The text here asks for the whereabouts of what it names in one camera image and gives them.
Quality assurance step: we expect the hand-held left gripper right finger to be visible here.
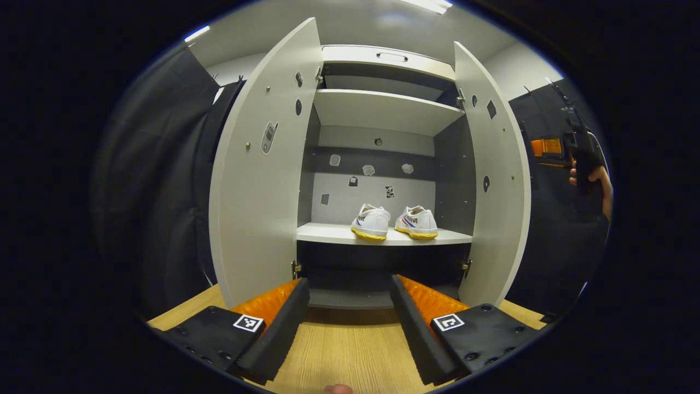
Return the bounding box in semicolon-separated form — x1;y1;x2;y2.
389;274;542;386

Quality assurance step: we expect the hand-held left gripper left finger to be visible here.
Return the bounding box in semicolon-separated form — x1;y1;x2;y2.
149;277;311;385

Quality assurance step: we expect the white cabinet door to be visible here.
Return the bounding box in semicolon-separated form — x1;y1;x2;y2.
209;18;324;309
453;42;532;308

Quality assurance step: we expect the white canvas shoe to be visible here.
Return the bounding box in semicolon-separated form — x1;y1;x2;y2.
351;204;392;242
395;205;439;240

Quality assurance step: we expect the white shoe cabinet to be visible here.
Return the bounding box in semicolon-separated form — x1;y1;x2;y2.
295;45;475;310

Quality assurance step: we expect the wide ceiling light panel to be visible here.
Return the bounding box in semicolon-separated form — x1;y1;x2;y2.
402;0;453;15

